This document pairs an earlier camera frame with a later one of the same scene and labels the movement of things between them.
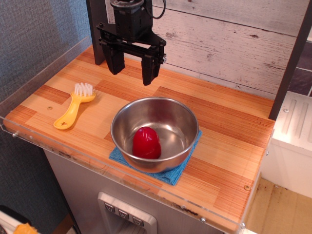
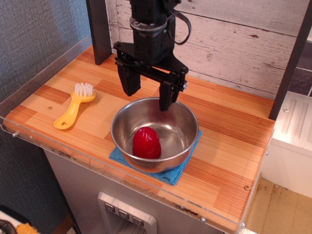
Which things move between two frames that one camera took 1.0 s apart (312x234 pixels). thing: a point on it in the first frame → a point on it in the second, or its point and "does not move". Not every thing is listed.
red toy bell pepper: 146,143 does not move
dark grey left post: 96,11 does not move
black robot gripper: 133,32 → 151,56
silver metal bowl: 176,124 does not move
